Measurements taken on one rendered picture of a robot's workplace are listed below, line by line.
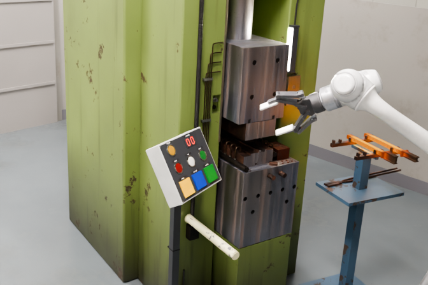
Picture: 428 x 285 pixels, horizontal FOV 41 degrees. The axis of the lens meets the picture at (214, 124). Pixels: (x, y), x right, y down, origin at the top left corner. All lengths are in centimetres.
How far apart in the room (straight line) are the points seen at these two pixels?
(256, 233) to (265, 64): 94
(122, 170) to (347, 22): 289
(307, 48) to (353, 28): 219
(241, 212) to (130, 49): 106
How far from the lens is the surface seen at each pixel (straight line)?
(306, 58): 331
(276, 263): 343
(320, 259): 411
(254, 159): 307
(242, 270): 327
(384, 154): 321
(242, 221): 311
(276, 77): 301
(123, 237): 356
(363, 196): 331
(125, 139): 329
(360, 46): 543
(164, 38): 294
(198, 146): 270
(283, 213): 329
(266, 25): 332
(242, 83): 288
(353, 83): 182
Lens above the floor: 208
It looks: 18 degrees down
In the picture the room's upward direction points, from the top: 3 degrees clockwise
